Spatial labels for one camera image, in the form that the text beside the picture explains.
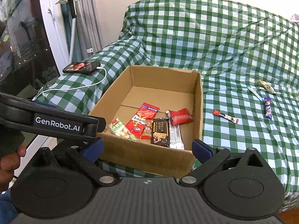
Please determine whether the silver white snack bar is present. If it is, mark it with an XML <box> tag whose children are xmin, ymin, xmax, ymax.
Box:
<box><xmin>166</xmin><ymin>111</ymin><xmax>184</xmax><ymax>150</ymax></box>

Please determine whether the clear rice cracker packet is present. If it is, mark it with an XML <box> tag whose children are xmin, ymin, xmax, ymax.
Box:
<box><xmin>109</xmin><ymin>118</ymin><xmax>139</xmax><ymax>142</ymax></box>

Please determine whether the red white coffee stick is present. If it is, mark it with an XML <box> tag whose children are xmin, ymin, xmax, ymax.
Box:
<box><xmin>213</xmin><ymin>110</ymin><xmax>239</xmax><ymax>124</ymax></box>

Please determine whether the small red snack packet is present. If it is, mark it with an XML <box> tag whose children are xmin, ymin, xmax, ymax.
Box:
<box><xmin>169</xmin><ymin>108</ymin><xmax>194</xmax><ymax>125</ymax></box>

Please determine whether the dark brown cracker packet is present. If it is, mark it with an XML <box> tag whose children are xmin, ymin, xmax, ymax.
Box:
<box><xmin>151</xmin><ymin>117</ymin><xmax>170</xmax><ymax>148</ymax></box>

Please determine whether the purple snack bar wrapper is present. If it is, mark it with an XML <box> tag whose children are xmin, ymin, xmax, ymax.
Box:
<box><xmin>264</xmin><ymin>98</ymin><xmax>273</xmax><ymax>120</ymax></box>

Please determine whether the large red snack packet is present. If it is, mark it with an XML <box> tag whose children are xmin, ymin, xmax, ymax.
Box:
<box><xmin>126</xmin><ymin>103</ymin><xmax>160</xmax><ymax>139</ymax></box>

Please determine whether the small red gold candy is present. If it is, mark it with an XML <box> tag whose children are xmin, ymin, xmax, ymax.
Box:
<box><xmin>141</xmin><ymin>120</ymin><xmax>154</xmax><ymax>140</ymax></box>

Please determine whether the person left hand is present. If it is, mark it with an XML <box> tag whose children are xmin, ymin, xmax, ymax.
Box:
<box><xmin>0</xmin><ymin>142</ymin><xmax>26</xmax><ymax>192</ymax></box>

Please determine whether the black smartphone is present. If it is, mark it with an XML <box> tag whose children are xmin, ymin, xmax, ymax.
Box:
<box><xmin>62</xmin><ymin>62</ymin><xmax>101</xmax><ymax>75</ymax></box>

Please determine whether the thin white blue sachet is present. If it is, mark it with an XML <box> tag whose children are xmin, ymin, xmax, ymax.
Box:
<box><xmin>247</xmin><ymin>86</ymin><xmax>263</xmax><ymax>102</ymax></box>

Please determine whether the open cardboard box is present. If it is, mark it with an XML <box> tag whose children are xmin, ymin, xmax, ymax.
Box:
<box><xmin>90</xmin><ymin>65</ymin><xmax>203</xmax><ymax>178</ymax></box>

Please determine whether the gold wrapped candy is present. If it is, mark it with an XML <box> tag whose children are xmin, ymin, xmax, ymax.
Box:
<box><xmin>258</xmin><ymin>80</ymin><xmax>277</xmax><ymax>95</ymax></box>

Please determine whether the grey curtain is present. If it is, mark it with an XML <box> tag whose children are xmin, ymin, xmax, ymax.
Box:
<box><xmin>75</xmin><ymin>0</ymin><xmax>102</xmax><ymax>59</ymax></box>

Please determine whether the green checkered sofa cover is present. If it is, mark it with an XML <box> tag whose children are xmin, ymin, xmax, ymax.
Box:
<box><xmin>36</xmin><ymin>0</ymin><xmax>298</xmax><ymax>209</ymax></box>

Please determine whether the garment steamer pole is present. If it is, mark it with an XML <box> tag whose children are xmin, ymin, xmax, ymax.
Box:
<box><xmin>58</xmin><ymin>0</ymin><xmax>77</xmax><ymax>63</ymax></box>

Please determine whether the white cloth on sofa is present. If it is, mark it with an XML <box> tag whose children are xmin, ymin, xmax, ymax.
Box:
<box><xmin>290</xmin><ymin>14</ymin><xmax>299</xmax><ymax>23</ymax></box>

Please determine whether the white charging cable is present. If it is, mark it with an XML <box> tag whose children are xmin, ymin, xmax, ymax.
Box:
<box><xmin>32</xmin><ymin>66</ymin><xmax>107</xmax><ymax>101</ymax></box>

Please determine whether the white window door frame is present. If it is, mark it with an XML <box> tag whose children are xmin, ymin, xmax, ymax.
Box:
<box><xmin>40</xmin><ymin>0</ymin><xmax>69</xmax><ymax>74</ymax></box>

